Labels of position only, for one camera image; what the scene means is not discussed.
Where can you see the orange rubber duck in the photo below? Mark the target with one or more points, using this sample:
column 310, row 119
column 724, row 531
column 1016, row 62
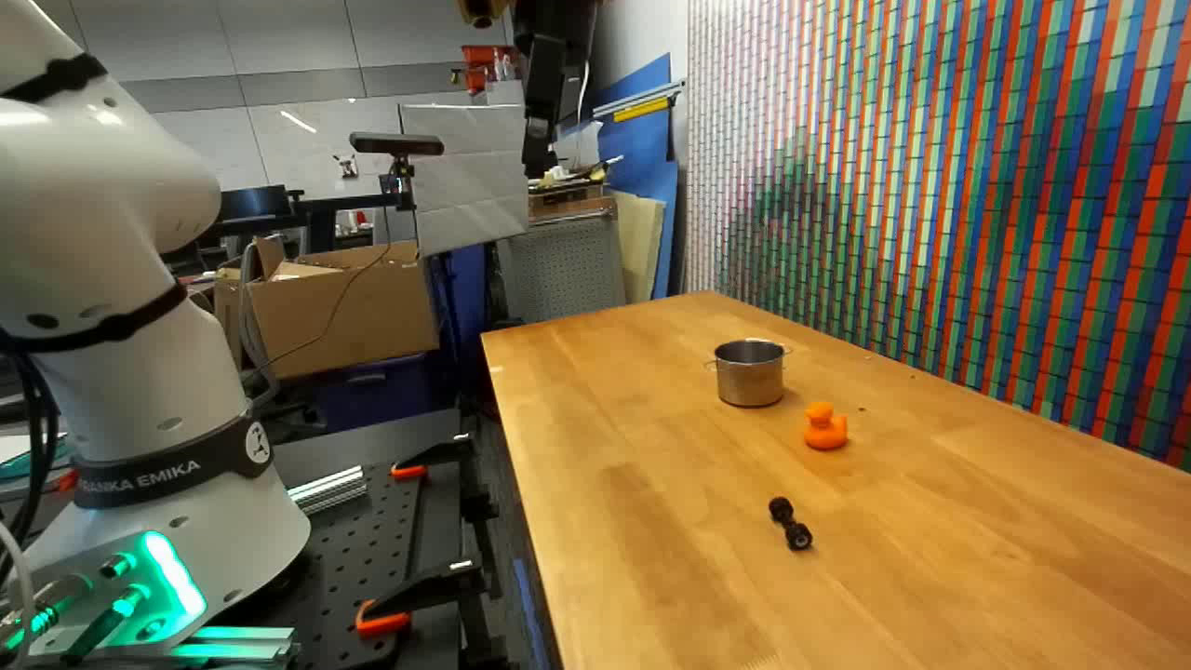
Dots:
column 823, row 427

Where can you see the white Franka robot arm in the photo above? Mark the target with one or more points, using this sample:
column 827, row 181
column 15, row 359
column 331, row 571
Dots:
column 111, row 320

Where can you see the small steel pot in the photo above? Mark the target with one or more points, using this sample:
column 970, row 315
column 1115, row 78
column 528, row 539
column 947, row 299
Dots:
column 750, row 377

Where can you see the blue panel board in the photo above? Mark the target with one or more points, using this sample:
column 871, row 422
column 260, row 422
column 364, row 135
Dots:
column 646, row 161

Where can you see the white board sheet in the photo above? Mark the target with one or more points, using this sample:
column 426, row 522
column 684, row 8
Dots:
column 465, row 174

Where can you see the cardboard box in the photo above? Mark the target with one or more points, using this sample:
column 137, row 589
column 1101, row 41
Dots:
column 335, row 310

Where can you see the small black dumbbell-shaped object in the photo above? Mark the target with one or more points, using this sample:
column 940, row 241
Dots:
column 791, row 527

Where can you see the aluminium extrusion bar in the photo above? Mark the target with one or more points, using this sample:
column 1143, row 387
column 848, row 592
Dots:
column 330, row 490

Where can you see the black stereo camera on stand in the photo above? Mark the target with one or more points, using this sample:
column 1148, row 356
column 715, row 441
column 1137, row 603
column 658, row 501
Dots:
column 397, row 144

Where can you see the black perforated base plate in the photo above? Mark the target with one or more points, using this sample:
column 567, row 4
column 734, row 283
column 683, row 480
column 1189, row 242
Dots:
column 358, row 561

